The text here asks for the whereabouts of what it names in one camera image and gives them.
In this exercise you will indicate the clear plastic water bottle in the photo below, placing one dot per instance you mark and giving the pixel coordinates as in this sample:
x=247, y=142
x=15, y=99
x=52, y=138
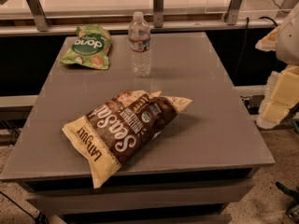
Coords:
x=139, y=43

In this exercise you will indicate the glass railing with metal posts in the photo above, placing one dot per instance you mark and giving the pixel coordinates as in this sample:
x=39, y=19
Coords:
x=62, y=17

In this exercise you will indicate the foam padded gripper body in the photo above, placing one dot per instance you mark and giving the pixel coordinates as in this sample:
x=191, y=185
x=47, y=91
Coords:
x=290, y=39

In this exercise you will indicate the green chip bag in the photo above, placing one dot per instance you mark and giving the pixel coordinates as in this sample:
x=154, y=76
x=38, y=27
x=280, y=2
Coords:
x=90, y=49

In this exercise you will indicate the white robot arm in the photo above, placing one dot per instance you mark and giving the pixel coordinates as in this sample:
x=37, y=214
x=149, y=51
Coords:
x=284, y=40

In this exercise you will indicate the brown and yellow chip bag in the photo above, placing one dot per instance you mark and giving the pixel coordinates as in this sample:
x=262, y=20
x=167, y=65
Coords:
x=112, y=133

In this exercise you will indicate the grey table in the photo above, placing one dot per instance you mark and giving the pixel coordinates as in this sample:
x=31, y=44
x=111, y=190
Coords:
x=202, y=160

